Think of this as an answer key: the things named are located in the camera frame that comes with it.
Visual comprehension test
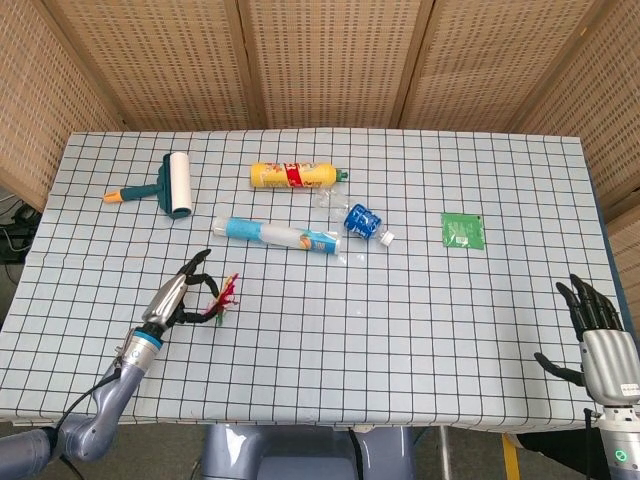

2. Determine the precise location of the green lint roller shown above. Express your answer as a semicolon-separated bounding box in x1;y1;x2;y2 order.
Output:
103;152;193;221

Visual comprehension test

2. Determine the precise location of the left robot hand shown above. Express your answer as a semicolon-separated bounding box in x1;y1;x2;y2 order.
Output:
141;248;221;333

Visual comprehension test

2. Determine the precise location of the grey robot torso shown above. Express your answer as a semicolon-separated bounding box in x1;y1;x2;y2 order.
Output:
198;424;418;480

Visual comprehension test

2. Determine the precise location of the clear water bottle blue label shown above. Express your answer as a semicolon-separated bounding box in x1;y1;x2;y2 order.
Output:
314;187;396;247

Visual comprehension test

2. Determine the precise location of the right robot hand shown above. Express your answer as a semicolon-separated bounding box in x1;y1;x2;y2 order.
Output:
533;273;640;406

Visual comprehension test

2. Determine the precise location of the green sachet packet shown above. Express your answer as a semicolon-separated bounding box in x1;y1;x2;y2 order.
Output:
440;212;485;249

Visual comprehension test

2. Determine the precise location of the woven folding screen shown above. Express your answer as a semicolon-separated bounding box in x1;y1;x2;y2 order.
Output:
0;0;640;329

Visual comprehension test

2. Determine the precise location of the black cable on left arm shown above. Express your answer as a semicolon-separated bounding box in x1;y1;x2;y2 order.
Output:
47;364;124;480

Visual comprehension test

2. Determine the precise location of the blue checked tablecloth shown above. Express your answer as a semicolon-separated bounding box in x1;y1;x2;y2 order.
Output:
0;126;640;435

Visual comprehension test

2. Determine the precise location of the small red green object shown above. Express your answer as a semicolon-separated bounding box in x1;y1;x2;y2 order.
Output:
207;272;240;328

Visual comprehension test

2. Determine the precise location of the yellow plastic bottle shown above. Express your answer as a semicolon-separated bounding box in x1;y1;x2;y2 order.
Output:
249;161;350;190

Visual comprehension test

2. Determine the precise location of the sleeve of plastic cups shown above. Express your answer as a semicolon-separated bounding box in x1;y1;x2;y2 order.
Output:
212;216;342;255

